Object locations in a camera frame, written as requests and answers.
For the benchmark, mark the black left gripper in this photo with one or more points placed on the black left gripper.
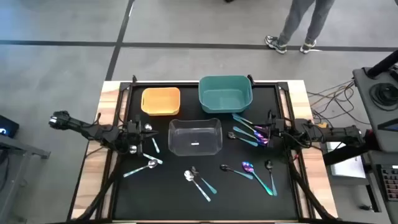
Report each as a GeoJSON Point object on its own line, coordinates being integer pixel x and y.
{"type": "Point", "coordinates": [133, 137]}

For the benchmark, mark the black frame strut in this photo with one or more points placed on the black frame strut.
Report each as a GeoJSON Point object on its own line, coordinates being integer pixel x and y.
{"type": "Point", "coordinates": [102, 189]}
{"type": "Point", "coordinates": [306, 189]}

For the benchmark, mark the grey side table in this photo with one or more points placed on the grey side table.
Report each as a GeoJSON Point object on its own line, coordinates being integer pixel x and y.
{"type": "Point", "coordinates": [25, 149]}

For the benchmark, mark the clear plastic bin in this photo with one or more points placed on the clear plastic bin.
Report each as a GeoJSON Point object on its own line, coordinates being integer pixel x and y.
{"type": "Point", "coordinates": [186, 130]}

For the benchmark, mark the black device blue light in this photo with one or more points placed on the black device blue light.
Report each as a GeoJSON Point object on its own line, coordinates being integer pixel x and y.
{"type": "Point", "coordinates": [7, 126]}

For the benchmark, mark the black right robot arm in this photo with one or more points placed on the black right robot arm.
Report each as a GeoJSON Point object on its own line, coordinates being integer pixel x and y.
{"type": "Point", "coordinates": [335, 132]}

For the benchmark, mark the grey keyboard desk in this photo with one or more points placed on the grey keyboard desk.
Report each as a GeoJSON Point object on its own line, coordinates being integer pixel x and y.
{"type": "Point", "coordinates": [388, 158]}

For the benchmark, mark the white box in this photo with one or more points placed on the white box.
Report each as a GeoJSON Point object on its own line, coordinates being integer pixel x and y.
{"type": "Point", "coordinates": [345, 165]}

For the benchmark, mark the yellow plastic bin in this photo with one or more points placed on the yellow plastic bin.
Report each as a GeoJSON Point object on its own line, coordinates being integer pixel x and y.
{"type": "Point", "coordinates": [160, 101]}

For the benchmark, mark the black diagonal bar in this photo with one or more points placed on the black diagonal bar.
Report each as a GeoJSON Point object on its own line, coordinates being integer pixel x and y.
{"type": "Point", "coordinates": [348, 154]}

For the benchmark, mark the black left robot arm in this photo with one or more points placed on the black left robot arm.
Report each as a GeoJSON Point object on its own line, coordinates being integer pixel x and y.
{"type": "Point", "coordinates": [77, 126]}

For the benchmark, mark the yellow connector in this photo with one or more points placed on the yellow connector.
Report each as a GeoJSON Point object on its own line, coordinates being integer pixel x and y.
{"type": "Point", "coordinates": [323, 125]}

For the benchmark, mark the black keyboard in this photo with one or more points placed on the black keyboard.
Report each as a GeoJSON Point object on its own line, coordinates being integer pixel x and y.
{"type": "Point", "coordinates": [391, 183]}

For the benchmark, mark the teal plastic bin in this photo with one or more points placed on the teal plastic bin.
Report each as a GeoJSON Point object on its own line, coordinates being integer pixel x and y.
{"type": "Point", "coordinates": [225, 93]}

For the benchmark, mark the black pole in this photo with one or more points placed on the black pole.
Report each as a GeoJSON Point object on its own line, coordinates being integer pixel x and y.
{"type": "Point", "coordinates": [384, 64]}

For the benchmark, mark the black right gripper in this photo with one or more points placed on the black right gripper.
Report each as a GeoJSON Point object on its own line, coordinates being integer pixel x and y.
{"type": "Point", "coordinates": [279, 132]}

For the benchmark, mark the person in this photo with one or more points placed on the person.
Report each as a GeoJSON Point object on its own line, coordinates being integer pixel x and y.
{"type": "Point", "coordinates": [295, 18]}

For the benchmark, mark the black table mat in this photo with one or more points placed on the black table mat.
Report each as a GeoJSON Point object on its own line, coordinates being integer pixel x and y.
{"type": "Point", "coordinates": [155, 193]}

